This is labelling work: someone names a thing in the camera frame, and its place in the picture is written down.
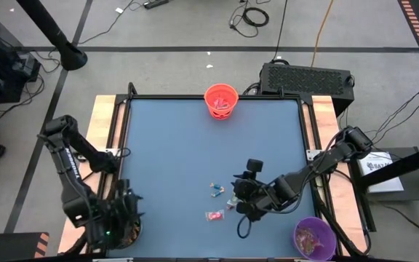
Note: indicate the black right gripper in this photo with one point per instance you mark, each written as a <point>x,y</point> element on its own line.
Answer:
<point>253,196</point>

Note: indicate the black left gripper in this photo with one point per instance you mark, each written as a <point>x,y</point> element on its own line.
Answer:
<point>115,222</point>

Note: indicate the clear wrapper red-green print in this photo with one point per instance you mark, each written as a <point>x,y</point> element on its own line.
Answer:
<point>231,202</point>

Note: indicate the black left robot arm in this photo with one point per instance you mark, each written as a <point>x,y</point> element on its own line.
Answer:
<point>71,174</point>

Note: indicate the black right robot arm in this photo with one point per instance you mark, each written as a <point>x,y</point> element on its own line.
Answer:
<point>315,167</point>

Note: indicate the blue candy yellow ends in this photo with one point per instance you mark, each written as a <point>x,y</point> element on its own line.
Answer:
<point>218,192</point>
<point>215,185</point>

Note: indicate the black skull print bucket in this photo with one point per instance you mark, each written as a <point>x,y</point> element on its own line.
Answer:
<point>133,249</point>

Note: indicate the red gummy clear wrapper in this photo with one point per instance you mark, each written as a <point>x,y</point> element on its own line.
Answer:
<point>215,215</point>

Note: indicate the orange pumpkin face bucket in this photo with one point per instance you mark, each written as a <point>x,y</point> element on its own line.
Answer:
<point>209,91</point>

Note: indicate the blue-grey table mat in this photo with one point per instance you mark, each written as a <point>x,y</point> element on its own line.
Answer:
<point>166,116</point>

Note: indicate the purple plastic bucket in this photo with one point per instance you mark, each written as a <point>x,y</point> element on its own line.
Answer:
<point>327,233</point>

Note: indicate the black perforated computer case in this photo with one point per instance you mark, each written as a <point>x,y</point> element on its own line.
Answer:
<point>306,82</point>

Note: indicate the white printed booklet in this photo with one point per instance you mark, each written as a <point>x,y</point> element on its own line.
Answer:
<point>382,172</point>

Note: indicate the black diagonal beam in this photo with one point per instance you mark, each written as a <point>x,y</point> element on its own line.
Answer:
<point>406,163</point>

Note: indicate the black side table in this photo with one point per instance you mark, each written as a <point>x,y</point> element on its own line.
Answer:
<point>418,193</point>

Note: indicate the black power strip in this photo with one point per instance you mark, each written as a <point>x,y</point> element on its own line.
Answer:
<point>155,3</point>

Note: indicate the black pole stand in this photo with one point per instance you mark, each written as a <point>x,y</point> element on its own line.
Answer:
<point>49,27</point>

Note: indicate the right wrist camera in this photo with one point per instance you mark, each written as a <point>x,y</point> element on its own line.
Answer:
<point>255,164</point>

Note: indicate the black aluminium table frame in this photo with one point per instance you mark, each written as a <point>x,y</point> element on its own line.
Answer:
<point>158,97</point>

